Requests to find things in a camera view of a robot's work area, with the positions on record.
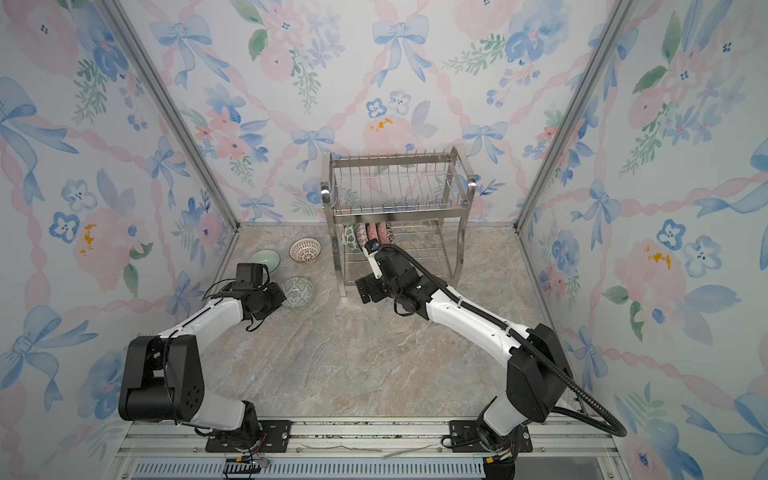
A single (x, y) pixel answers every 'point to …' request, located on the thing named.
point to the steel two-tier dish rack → (413, 199)
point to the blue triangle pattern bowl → (361, 235)
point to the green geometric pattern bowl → (299, 292)
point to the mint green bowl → (267, 257)
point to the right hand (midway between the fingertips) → (372, 274)
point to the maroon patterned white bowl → (305, 249)
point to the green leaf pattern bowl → (351, 238)
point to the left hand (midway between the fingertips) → (283, 294)
